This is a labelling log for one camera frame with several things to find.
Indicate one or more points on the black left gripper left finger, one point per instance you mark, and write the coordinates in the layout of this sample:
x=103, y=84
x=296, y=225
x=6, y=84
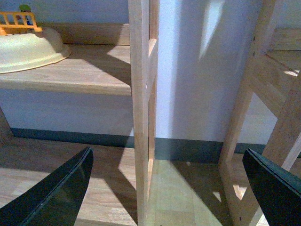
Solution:
x=56, y=199

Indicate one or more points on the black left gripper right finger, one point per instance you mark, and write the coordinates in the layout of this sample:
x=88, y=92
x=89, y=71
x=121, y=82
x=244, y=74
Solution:
x=277, y=191

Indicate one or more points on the wooden shelf unit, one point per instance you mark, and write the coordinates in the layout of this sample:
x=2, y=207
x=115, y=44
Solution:
x=116, y=60
x=273, y=74

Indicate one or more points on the cream plastic toy base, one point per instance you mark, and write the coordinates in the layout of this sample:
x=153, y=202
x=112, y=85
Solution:
x=20, y=52

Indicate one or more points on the orange toy fence piece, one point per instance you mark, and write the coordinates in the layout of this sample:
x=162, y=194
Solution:
x=13, y=22

